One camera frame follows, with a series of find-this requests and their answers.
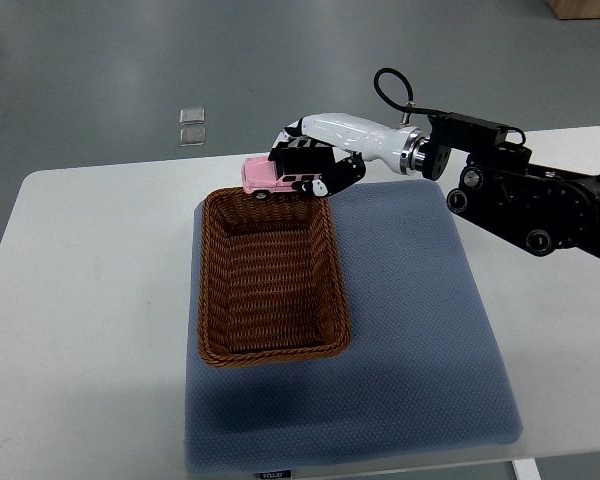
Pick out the white table leg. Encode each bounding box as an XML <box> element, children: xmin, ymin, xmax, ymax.
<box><xmin>512</xmin><ymin>458</ymin><xmax>541</xmax><ymax>480</ymax></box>

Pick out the blue-grey padded mat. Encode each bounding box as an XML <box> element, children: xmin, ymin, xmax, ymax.
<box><xmin>185</xmin><ymin>180</ymin><xmax>522</xmax><ymax>475</ymax></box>

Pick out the lower silver floor plate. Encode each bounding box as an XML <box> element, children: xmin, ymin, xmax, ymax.
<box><xmin>179</xmin><ymin>126</ymin><xmax>206</xmax><ymax>147</ymax></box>

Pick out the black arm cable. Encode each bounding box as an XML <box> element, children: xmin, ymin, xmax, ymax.
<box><xmin>373</xmin><ymin>67</ymin><xmax>527</xmax><ymax>147</ymax></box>

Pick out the upper silver floor plate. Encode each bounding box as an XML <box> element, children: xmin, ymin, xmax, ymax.
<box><xmin>179</xmin><ymin>107</ymin><xmax>205</xmax><ymax>125</ymax></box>

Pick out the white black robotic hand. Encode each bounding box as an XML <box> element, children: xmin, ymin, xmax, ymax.
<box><xmin>269</xmin><ymin>113</ymin><xmax>429</xmax><ymax>198</ymax></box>

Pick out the pink toy car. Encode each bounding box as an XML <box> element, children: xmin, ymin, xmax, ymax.
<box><xmin>241</xmin><ymin>156</ymin><xmax>320</xmax><ymax>199</ymax></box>

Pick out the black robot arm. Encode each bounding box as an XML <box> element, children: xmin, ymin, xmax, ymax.
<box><xmin>401</xmin><ymin>113</ymin><xmax>600</xmax><ymax>259</ymax></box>

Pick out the wooden box corner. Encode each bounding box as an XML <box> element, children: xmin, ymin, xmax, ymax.
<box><xmin>546</xmin><ymin>0</ymin><xmax>600</xmax><ymax>20</ymax></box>

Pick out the brown wicker basket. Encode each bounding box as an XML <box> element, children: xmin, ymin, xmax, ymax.
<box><xmin>197</xmin><ymin>188</ymin><xmax>351</xmax><ymax>368</ymax></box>

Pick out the silver floor plate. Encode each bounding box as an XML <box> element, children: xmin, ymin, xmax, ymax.
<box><xmin>179</xmin><ymin>126</ymin><xmax>206</xmax><ymax>147</ymax></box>
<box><xmin>179</xmin><ymin>107</ymin><xmax>205</xmax><ymax>125</ymax></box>

